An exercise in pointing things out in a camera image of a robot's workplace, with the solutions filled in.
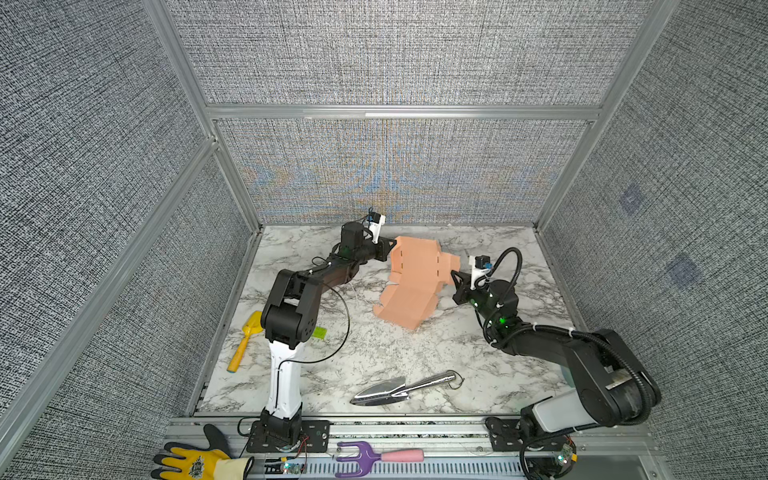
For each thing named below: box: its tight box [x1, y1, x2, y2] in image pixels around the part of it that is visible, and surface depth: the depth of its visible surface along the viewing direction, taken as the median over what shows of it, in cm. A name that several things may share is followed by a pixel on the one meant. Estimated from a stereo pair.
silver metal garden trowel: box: [349, 370, 465, 406], surface depth 81 cm
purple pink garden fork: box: [336, 441, 425, 478], surface depth 72 cm
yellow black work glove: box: [151, 424, 254, 480], surface depth 69 cm
